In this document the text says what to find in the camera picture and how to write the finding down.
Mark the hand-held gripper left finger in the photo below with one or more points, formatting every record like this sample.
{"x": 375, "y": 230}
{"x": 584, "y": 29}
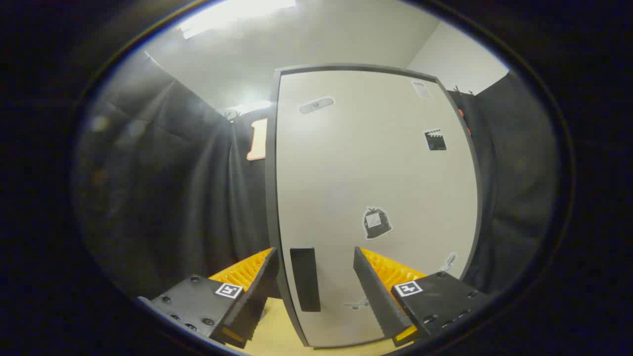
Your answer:
{"x": 257, "y": 301}

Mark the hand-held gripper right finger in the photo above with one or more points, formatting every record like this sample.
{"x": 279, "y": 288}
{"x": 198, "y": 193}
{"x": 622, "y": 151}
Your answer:
{"x": 378, "y": 301}

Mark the grey shoe cabinet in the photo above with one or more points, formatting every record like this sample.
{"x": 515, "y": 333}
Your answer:
{"x": 270, "y": 198}

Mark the white shoe cabinet door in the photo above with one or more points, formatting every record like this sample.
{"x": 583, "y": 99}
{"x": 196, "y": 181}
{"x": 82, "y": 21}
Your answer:
{"x": 346, "y": 173}

